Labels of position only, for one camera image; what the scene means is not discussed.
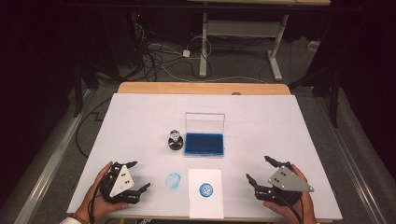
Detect black round stamp cap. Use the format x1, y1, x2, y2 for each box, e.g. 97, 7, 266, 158
167, 137, 184, 152

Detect person's left hand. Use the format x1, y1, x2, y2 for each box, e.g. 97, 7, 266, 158
74, 161, 130, 223

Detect thin white floor cable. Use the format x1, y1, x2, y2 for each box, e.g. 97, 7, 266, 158
153, 60, 269, 85

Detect dark metal stand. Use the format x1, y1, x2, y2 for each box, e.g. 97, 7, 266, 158
72, 60, 101, 119
289, 60, 343, 129

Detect long black floor cable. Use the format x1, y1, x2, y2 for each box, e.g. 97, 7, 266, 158
75, 97, 112, 159

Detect white metal frame desk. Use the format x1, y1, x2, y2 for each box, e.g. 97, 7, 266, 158
186, 0, 332, 82

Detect small white paper sheet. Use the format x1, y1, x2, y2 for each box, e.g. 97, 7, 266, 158
188, 168, 225, 219

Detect tangle of black floor cables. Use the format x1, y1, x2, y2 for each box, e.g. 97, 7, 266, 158
130, 21, 214, 83

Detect large white table cover sheet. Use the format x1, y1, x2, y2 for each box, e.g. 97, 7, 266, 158
66, 92, 344, 221

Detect small beige box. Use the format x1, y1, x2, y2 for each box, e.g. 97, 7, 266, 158
307, 39, 322, 52

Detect clear-handled round stamp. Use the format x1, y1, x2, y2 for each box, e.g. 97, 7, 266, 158
169, 129, 182, 143

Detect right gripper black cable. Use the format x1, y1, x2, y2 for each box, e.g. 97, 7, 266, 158
275, 191, 304, 224

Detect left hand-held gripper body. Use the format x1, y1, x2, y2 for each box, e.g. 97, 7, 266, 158
99, 161, 142, 205

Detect person's right hand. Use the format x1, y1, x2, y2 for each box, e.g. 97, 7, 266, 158
262, 163, 318, 224

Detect blue ink pad clear lid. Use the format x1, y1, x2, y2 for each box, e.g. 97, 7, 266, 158
183, 112, 226, 158

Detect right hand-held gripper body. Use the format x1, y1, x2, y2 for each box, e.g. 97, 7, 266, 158
254, 161, 315, 207

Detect red bead bracelet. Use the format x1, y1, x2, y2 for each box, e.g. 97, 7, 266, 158
68, 212, 91, 224

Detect aluminium floor rail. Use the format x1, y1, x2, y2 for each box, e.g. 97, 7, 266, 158
313, 95, 389, 224
13, 88, 98, 224

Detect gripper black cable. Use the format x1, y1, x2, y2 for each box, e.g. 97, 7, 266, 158
275, 191, 304, 224
87, 181, 108, 224

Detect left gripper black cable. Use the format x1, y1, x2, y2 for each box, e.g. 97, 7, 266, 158
87, 181, 108, 224

